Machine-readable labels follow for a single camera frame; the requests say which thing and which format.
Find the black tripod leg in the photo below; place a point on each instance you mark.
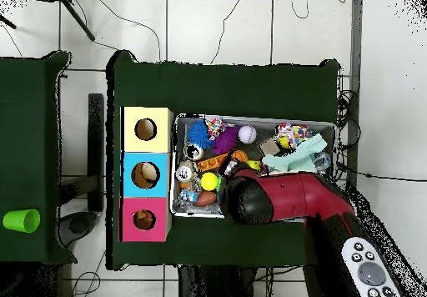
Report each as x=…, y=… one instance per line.
x=78, y=20
x=8, y=23

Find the silver mesh bin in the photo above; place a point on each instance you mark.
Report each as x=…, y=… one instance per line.
x=179, y=133

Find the crushed can with gold print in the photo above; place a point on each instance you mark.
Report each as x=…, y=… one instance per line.
x=184, y=173

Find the purple spiky ball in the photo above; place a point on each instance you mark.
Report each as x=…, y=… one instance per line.
x=226, y=140

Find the white toy baseball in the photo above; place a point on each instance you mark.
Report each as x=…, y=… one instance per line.
x=247, y=134

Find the grey floor base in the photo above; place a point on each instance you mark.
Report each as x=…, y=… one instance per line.
x=78, y=227

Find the green plastic cup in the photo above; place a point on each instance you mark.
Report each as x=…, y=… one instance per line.
x=20, y=221

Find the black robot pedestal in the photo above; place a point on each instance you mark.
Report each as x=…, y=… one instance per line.
x=217, y=283

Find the dark green tablecloth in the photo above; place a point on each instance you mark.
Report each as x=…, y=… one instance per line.
x=217, y=90
x=26, y=110

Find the orange toy brick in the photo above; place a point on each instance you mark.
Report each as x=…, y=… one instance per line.
x=210, y=163

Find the wooden three-hole box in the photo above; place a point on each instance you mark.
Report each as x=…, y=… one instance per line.
x=156, y=190

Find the yellow ball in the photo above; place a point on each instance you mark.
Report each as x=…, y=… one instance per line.
x=209, y=181

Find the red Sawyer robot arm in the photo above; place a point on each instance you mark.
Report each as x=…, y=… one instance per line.
x=300, y=197

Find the brown toy football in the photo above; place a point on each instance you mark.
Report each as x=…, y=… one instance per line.
x=205, y=198

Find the mint green waffle cloth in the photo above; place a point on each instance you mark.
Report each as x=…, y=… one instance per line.
x=300, y=157

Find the blue fuzzy ball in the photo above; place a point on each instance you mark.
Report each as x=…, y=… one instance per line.
x=198, y=135

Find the crushed silver can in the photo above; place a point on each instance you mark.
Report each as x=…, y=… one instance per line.
x=193, y=152

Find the orange toy basketball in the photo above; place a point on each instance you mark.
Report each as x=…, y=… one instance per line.
x=241, y=156

